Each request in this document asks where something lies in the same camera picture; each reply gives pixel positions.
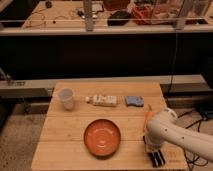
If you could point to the black whiteboard eraser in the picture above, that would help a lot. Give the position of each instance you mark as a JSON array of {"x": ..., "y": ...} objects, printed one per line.
[{"x": 156, "y": 157}]

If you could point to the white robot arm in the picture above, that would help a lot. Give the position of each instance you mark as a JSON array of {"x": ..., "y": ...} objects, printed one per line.
[{"x": 162, "y": 127}]

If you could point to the white glue bottle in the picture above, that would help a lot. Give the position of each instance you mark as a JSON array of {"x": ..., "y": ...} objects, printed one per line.
[{"x": 102, "y": 100}]

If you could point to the blue sponge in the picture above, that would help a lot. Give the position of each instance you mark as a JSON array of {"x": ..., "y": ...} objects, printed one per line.
[{"x": 136, "y": 101}]

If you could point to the translucent plastic cup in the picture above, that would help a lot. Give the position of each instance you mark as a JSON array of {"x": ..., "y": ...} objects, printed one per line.
[{"x": 66, "y": 98}]

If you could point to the orange carrot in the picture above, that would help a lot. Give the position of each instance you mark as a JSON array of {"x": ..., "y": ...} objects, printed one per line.
[{"x": 148, "y": 116}]

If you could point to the orange plate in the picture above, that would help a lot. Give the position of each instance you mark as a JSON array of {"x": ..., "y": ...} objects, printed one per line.
[{"x": 102, "y": 137}]

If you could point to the black bag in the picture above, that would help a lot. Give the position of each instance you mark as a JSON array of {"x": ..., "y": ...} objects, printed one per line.
[{"x": 118, "y": 18}]

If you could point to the orange crate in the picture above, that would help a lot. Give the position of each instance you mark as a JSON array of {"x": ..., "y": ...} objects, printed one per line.
[{"x": 142, "y": 15}]

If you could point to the grey metal post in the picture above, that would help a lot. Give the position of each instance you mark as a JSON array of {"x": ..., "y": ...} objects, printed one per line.
[{"x": 87, "y": 4}]

